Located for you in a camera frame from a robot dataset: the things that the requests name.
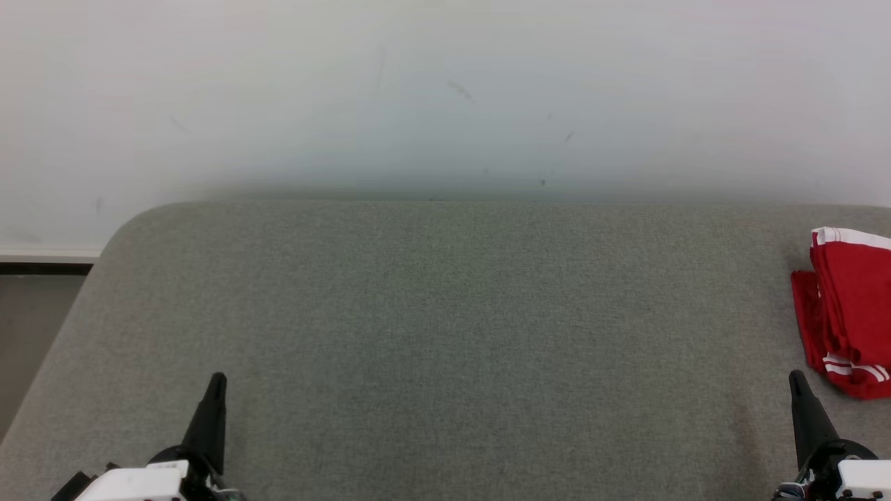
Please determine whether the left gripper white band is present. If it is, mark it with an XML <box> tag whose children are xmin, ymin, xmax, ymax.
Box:
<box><xmin>73</xmin><ymin>372</ymin><xmax>244</xmax><ymax>501</ymax></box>

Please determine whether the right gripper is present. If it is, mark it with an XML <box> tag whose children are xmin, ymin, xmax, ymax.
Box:
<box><xmin>773</xmin><ymin>370</ymin><xmax>891</xmax><ymax>501</ymax></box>

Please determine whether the red jersey with white sleeves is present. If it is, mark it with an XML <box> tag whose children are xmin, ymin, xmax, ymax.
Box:
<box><xmin>791</xmin><ymin>270</ymin><xmax>891</xmax><ymax>401</ymax></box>

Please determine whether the white wall baseboard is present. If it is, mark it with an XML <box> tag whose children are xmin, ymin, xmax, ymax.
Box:
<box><xmin>0</xmin><ymin>247</ymin><xmax>104</xmax><ymax>267</ymax></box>

